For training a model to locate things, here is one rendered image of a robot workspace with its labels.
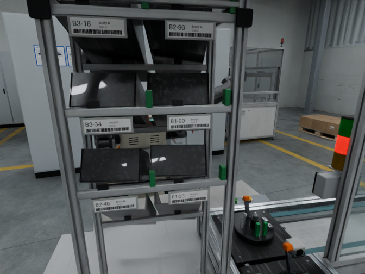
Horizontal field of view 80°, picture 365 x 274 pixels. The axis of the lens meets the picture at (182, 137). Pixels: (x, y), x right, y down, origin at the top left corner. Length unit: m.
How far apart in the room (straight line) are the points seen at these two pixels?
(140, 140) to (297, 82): 10.66
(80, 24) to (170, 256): 0.81
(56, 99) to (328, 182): 0.72
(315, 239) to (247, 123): 4.24
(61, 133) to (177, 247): 0.70
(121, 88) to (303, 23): 11.38
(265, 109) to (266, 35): 5.47
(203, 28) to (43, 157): 3.58
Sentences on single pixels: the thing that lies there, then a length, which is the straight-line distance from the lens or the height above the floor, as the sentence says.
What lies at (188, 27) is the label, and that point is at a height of 1.60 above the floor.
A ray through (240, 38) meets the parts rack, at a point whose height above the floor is 1.59.
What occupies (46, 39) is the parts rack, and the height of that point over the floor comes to 1.58.
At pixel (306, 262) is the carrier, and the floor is 0.97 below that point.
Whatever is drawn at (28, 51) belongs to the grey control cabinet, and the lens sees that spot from 3.65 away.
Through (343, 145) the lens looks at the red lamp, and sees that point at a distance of 0.76.
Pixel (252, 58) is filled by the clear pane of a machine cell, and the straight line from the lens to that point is 5.02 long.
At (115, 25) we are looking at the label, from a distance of 0.41.
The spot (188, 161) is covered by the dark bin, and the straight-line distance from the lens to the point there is 0.51.
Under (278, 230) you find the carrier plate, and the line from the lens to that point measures 0.96.
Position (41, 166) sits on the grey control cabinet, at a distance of 3.90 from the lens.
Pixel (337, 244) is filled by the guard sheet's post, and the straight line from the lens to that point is 0.89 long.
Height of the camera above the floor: 1.53
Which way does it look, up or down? 16 degrees down
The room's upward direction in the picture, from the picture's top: straight up
